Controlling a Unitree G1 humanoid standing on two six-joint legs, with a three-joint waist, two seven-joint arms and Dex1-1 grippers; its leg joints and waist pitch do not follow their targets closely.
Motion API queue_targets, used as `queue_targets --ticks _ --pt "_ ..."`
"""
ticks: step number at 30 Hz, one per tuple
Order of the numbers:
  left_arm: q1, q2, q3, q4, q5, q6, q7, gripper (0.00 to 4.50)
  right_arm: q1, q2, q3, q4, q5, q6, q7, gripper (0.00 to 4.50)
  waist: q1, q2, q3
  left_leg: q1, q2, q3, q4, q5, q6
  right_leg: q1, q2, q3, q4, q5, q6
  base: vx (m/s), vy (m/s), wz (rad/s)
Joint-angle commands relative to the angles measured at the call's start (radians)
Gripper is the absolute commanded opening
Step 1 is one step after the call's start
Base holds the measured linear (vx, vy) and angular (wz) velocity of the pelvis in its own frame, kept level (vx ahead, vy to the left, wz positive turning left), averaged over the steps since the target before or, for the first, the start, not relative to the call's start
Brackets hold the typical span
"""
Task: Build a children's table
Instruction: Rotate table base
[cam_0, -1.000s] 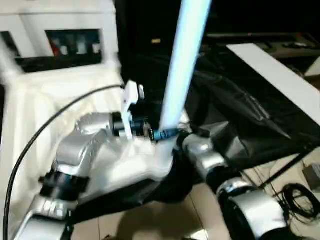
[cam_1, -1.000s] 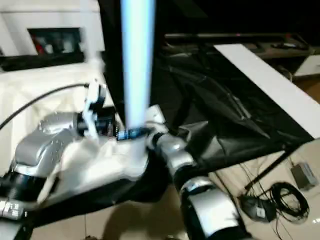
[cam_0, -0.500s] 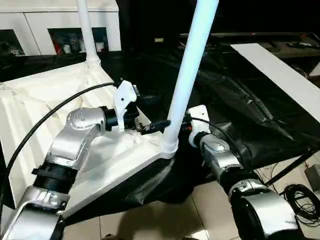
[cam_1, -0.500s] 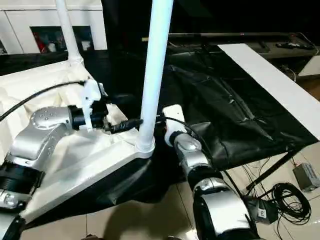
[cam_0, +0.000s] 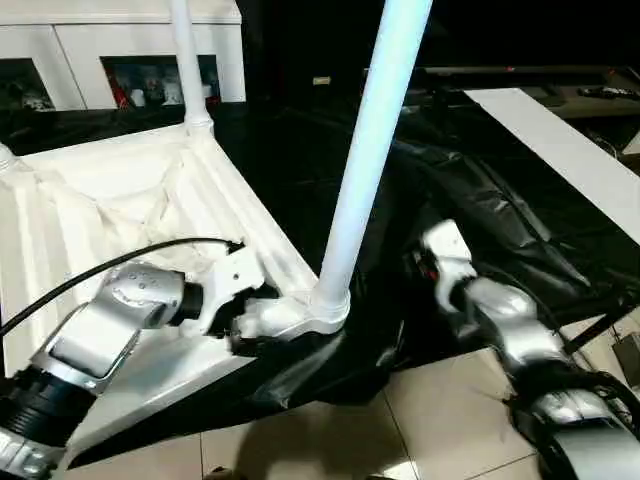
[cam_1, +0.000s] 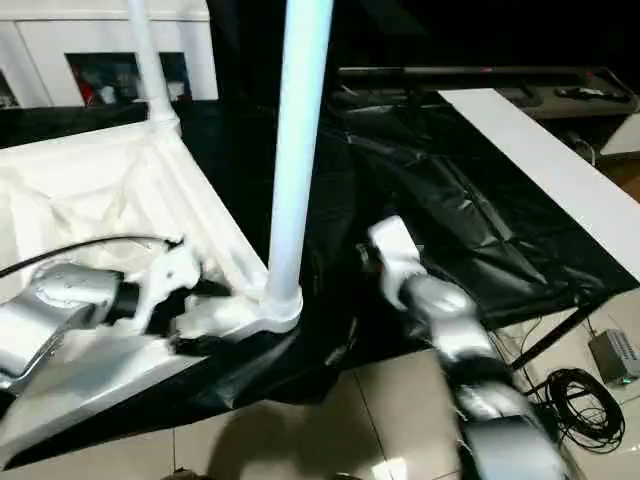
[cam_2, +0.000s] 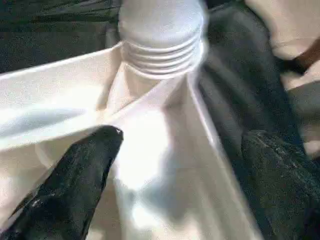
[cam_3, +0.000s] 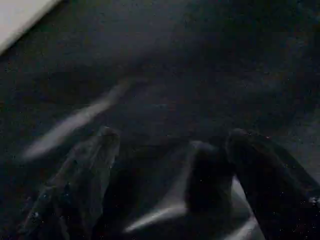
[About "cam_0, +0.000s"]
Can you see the white plastic table top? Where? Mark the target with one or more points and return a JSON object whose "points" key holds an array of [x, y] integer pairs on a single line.
{"points": [[100, 200]]}

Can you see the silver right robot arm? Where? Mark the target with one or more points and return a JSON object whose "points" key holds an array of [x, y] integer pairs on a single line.
{"points": [[510, 310]]}

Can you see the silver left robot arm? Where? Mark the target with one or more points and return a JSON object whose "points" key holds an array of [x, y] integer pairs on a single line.
{"points": [[115, 310]]}

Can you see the black table mat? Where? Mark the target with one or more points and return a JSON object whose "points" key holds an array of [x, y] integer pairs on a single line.
{"points": [[450, 225]]}

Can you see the white flat board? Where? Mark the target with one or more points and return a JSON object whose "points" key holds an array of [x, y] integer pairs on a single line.
{"points": [[550, 145]]}

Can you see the black robot foot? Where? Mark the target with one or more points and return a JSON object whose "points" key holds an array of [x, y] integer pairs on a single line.
{"points": [[220, 472]]}

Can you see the black tripod leg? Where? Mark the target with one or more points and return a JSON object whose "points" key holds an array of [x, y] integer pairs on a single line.
{"points": [[600, 325]]}

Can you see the white mug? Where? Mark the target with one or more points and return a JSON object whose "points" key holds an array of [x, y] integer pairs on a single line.
{"points": [[212, 92]]}

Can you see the long black pole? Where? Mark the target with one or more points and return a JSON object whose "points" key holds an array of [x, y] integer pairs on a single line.
{"points": [[500, 71]]}

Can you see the white patterned figure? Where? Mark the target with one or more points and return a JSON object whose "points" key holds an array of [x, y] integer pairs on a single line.
{"points": [[170, 90]]}

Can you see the grey metal floor box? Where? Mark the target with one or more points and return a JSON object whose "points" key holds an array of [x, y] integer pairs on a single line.
{"points": [[627, 350]]}

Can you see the small white cup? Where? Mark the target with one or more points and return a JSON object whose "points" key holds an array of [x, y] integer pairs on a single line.
{"points": [[137, 97]]}

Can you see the red white bottle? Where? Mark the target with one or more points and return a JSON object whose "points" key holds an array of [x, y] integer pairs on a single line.
{"points": [[122, 92]]}

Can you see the white angled panel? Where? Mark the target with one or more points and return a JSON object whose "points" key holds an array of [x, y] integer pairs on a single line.
{"points": [[632, 150]]}

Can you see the black fabric covered furniture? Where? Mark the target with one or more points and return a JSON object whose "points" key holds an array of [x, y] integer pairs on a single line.
{"points": [[500, 30]]}

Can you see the black flat gadget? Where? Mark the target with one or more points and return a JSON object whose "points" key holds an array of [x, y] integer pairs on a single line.
{"points": [[605, 91]]}

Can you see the white glass-door cabinet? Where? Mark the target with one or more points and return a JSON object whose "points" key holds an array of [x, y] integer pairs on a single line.
{"points": [[75, 40]]}

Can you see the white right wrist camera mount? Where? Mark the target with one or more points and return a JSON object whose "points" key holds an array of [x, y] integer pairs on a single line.
{"points": [[447, 250]]}

